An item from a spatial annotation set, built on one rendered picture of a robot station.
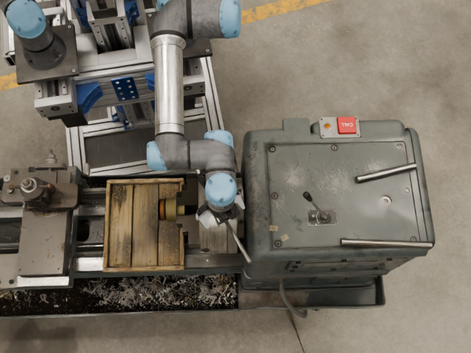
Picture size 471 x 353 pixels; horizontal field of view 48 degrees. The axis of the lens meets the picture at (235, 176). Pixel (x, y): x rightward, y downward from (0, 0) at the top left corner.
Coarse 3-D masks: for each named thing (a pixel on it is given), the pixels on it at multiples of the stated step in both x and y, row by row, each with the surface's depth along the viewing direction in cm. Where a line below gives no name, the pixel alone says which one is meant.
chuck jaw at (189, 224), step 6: (180, 216) 180; (186, 216) 181; (192, 216) 181; (180, 222) 180; (186, 222) 180; (192, 222) 180; (198, 222) 180; (186, 228) 178; (192, 228) 178; (198, 228) 178; (186, 234) 180; (192, 234) 178; (198, 234) 178; (192, 240) 176; (198, 240) 176; (192, 246) 178; (198, 246) 178
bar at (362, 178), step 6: (414, 162) 171; (390, 168) 170; (396, 168) 170; (402, 168) 170; (408, 168) 170; (414, 168) 171; (366, 174) 169; (372, 174) 169; (378, 174) 169; (384, 174) 169; (390, 174) 170; (360, 180) 168; (366, 180) 169
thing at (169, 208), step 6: (168, 198) 182; (174, 198) 182; (162, 204) 181; (168, 204) 180; (174, 204) 180; (162, 210) 180; (168, 210) 180; (174, 210) 180; (180, 210) 181; (162, 216) 181; (168, 216) 180; (174, 216) 180
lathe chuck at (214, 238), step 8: (200, 184) 171; (200, 192) 170; (200, 200) 169; (200, 224) 169; (216, 224) 169; (224, 224) 169; (200, 232) 170; (208, 232) 170; (216, 232) 170; (224, 232) 170; (200, 240) 172; (208, 240) 172; (216, 240) 172; (224, 240) 172; (200, 248) 175; (208, 248) 175; (216, 248) 175; (224, 248) 175
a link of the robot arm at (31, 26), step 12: (24, 0) 174; (12, 12) 173; (24, 12) 173; (36, 12) 173; (12, 24) 172; (24, 24) 172; (36, 24) 173; (48, 24) 181; (24, 36) 175; (36, 36) 176; (48, 36) 182; (36, 48) 182
